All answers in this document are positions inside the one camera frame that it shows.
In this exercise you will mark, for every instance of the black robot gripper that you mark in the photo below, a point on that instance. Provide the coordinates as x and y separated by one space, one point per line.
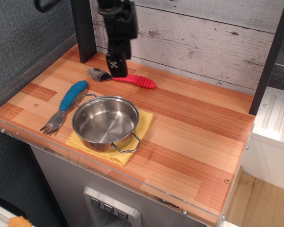
121 27

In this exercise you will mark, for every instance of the red handled metal spoon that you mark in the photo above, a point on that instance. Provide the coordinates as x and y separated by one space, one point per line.
101 76

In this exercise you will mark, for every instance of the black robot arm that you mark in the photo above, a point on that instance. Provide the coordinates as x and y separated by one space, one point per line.
105 4

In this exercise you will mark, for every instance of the silver metal pot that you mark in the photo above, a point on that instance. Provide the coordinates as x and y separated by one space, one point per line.
105 122

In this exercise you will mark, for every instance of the yellow folded cloth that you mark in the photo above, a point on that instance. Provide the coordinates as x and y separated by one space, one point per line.
113 155

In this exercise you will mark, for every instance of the clear acrylic edge guard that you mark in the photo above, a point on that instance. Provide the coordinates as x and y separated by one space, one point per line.
189 163

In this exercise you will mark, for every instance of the grey cabinet front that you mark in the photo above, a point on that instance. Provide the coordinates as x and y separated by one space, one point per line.
67 182

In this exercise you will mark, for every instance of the silver dispenser panel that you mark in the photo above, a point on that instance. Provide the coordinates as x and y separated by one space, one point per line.
106 211

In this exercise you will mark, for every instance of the white toy sink unit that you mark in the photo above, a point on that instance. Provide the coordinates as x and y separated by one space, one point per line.
264 154

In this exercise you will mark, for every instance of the orange object at corner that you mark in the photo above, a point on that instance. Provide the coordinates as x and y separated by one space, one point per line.
19 222

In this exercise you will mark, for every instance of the dark grey left post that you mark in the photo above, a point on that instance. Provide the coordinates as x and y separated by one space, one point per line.
83 23

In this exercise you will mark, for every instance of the dark grey post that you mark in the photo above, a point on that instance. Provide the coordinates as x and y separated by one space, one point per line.
268 68
83 23

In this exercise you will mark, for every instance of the blue handled metal fork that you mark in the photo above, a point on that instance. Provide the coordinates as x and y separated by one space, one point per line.
56 121

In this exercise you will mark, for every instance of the dark grey right post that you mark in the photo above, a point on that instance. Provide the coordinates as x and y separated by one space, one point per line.
268 68

